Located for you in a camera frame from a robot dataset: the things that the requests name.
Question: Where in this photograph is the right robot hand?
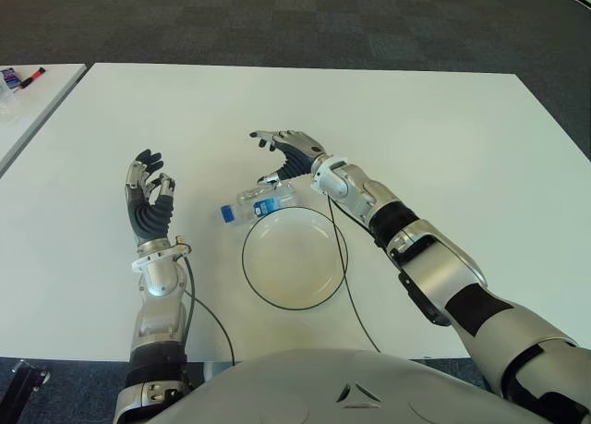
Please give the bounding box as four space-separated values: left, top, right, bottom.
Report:
248 128 329 185

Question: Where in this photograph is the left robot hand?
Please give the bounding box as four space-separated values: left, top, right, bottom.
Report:
124 149 177 249

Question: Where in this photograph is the clear water bottle blue cap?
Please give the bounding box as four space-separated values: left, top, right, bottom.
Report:
220 181 296 226

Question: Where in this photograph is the white plate black rim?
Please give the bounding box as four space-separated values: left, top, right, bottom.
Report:
242 205 350 311

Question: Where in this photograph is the white side table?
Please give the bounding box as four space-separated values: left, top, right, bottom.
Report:
0 63 88 176

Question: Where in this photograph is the red marker pen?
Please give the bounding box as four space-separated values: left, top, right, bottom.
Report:
18 66 47 91

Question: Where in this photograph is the blue white small pack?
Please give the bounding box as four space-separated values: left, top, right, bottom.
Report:
0 67 23 91

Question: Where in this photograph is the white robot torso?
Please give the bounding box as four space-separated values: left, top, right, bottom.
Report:
151 347 591 424

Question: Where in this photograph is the white right wrist camera ring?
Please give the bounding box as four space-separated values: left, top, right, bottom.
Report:
309 154 347 195

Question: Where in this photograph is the white wrist camera ring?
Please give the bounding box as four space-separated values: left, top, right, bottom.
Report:
131 242 193 273
309 154 347 195

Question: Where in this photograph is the white left wrist camera ring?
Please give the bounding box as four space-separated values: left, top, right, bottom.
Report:
131 242 193 273

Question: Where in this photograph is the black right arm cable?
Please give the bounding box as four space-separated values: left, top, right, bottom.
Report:
326 194 382 354

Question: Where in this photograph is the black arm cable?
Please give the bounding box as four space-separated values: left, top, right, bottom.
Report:
326 194 382 354
176 251 236 367

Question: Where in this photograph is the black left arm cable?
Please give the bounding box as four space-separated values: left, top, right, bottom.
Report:
176 251 236 367

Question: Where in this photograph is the black metal stand frame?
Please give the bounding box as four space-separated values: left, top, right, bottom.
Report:
0 359 52 424

